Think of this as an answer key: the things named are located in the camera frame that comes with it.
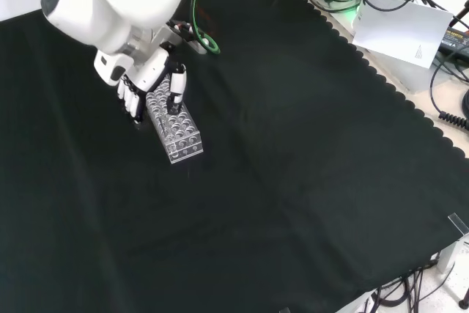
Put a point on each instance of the pale board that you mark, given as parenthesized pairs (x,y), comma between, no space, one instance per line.
(417,82)

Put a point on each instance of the black bench cloth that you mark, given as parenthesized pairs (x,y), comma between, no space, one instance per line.
(293,144)

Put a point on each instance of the clear cloth clip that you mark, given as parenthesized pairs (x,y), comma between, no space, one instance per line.
(285,310)
(458,223)

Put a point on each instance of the black power adapter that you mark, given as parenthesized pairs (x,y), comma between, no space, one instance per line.
(456,40)

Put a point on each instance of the white paper sheet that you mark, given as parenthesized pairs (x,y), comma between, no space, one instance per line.
(395,31)

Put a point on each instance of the clear acrylic test tube rack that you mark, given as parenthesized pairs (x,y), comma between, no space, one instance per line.
(183,133)

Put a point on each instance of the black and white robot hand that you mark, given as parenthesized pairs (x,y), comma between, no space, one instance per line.
(154,71)

